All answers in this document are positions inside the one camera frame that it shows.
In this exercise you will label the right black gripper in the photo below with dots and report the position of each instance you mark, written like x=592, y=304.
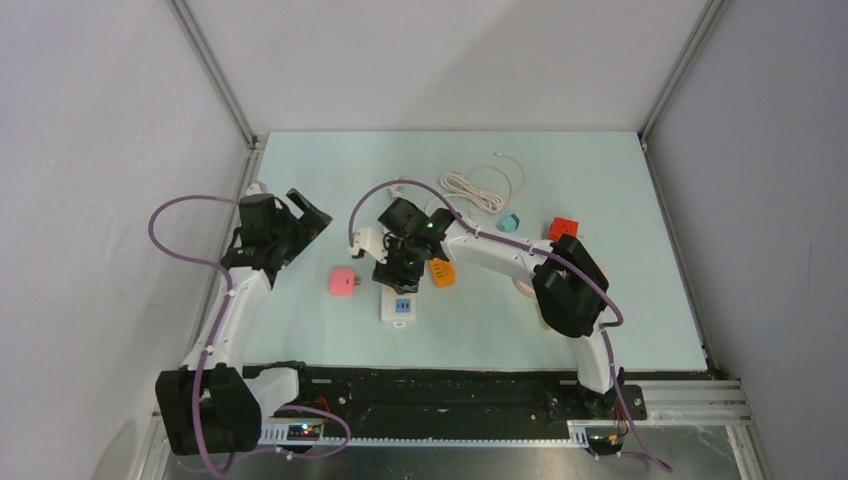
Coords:
x=389, y=273

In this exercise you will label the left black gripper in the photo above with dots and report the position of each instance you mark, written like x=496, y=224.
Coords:
x=314, y=223

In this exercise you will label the red cube socket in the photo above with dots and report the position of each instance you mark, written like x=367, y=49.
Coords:
x=561, y=226

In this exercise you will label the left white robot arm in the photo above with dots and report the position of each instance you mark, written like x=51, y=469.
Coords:
x=207, y=404

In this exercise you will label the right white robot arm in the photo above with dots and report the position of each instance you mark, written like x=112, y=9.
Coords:
x=570, y=288

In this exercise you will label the pink flat plug adapter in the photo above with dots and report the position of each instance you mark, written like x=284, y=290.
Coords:
x=343, y=282

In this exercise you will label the teal small charger plug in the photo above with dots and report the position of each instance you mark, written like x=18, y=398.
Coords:
x=509, y=223

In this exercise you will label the white multicolour power strip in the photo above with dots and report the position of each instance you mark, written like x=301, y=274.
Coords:
x=397, y=309

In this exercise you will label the orange power strip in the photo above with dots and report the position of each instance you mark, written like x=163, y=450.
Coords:
x=442, y=273

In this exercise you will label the pink round power strip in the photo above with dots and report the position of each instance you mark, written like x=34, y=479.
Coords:
x=525, y=289

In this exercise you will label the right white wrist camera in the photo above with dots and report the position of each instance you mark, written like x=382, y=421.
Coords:
x=256, y=188

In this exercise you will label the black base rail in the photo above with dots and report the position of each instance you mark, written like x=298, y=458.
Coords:
x=428, y=407

